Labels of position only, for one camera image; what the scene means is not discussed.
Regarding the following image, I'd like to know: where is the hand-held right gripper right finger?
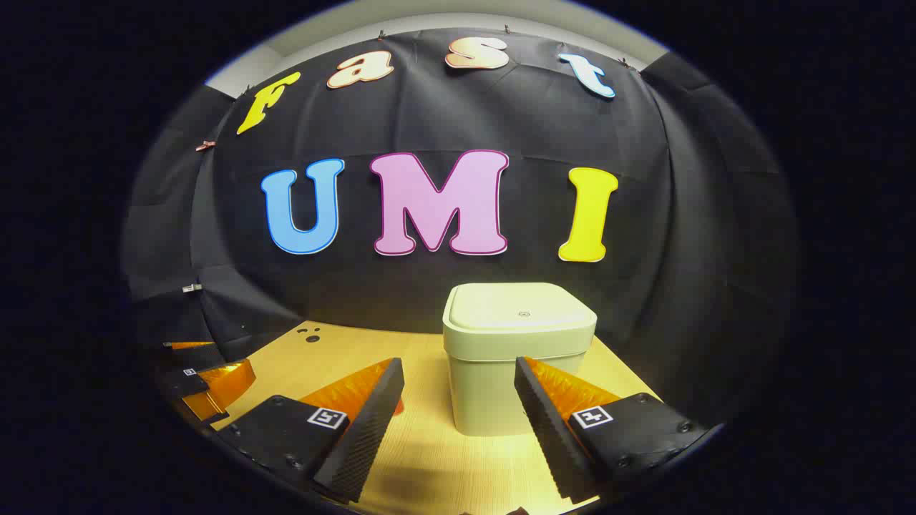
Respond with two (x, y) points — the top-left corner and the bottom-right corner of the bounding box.
(513, 356), (725, 504)

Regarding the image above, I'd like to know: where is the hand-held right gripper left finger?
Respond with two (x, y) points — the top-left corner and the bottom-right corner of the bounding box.
(217, 357), (406, 504)

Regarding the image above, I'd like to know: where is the green desktop garbage bin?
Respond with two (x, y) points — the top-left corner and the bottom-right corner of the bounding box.
(442, 282), (598, 437)

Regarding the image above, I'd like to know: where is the black backdrop cloth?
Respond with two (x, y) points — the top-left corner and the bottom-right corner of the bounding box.
(120, 27), (799, 430)

